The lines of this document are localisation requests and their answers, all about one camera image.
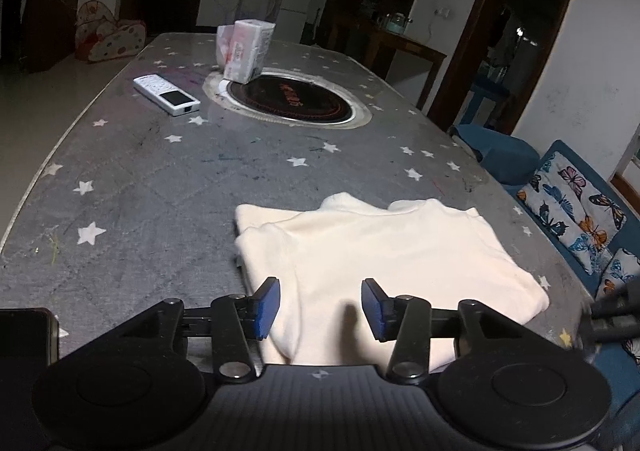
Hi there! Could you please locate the round black induction cooktop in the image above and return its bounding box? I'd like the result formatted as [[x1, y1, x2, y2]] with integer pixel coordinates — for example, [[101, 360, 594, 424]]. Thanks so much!
[[203, 70, 372, 130]]

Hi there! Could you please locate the black smartphone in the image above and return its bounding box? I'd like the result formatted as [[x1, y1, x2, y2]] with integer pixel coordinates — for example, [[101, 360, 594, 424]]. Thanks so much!
[[0, 308, 60, 373]]

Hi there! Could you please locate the cream sweatshirt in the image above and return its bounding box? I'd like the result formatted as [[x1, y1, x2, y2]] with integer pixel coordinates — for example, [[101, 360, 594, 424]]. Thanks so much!
[[235, 193, 549, 367]]

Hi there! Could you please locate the white remote control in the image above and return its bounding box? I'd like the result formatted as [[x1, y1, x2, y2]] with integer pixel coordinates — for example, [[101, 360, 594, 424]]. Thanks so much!
[[134, 74, 201, 116]]

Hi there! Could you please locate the butterfly patterned cushion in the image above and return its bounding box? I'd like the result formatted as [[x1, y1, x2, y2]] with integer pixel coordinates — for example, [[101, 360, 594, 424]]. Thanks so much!
[[516, 151, 627, 275]]

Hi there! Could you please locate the blue sofa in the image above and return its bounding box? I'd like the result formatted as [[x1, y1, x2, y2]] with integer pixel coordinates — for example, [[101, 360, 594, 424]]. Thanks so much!
[[450, 125, 639, 450]]

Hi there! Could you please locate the tissue paper pack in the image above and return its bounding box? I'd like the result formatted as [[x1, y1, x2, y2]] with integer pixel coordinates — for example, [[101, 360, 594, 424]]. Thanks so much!
[[216, 18, 276, 85]]

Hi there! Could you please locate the dark wooden side table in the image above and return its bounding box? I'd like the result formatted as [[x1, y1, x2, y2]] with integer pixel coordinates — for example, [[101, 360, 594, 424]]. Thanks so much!
[[364, 29, 446, 111]]

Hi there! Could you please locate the polka dot play tent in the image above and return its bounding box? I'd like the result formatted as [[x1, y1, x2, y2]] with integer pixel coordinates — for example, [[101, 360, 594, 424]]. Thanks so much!
[[75, 0, 146, 63]]

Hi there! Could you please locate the grey star-patterned table cover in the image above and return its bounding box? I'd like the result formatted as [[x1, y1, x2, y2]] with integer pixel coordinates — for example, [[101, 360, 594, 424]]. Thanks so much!
[[1, 34, 588, 351]]

